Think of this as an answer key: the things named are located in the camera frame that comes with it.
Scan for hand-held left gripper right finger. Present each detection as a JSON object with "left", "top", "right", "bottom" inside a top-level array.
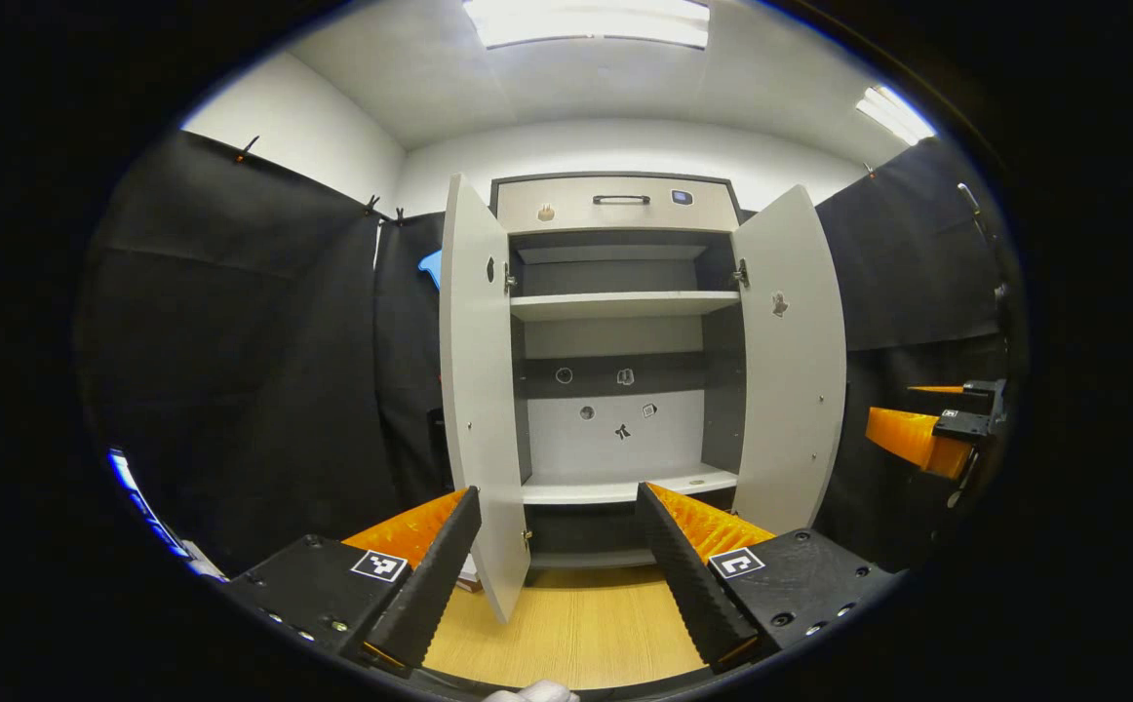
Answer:
[{"left": 635, "top": 482, "right": 906, "bottom": 674}]

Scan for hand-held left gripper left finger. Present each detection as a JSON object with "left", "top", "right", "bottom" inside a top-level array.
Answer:
[{"left": 225, "top": 486, "right": 483, "bottom": 674}]

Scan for shoe cabinet door diamond stickers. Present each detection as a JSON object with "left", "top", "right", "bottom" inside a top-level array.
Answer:
[{"left": 730, "top": 185, "right": 848, "bottom": 537}]

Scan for grey double-door shoe cabinet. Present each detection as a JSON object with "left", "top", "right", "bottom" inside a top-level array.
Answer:
[{"left": 488, "top": 173, "right": 748, "bottom": 571}]

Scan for shoe cabinet door checkered sticker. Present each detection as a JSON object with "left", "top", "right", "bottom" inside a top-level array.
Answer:
[{"left": 440, "top": 174, "right": 533, "bottom": 625}]

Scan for grey cabinet drawer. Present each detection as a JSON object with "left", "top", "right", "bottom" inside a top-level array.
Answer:
[{"left": 495, "top": 177, "right": 741, "bottom": 235}]

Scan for ceiling light panel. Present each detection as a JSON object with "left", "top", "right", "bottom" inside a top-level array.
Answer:
[
  {"left": 462, "top": 0, "right": 711, "bottom": 50},
  {"left": 856, "top": 86, "right": 938, "bottom": 147}
]

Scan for black backdrop cloth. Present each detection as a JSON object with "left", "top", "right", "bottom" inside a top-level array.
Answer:
[{"left": 79, "top": 132, "right": 1026, "bottom": 576}]

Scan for blue white banner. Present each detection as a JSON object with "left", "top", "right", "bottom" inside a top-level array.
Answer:
[{"left": 106, "top": 448, "right": 226, "bottom": 581}]

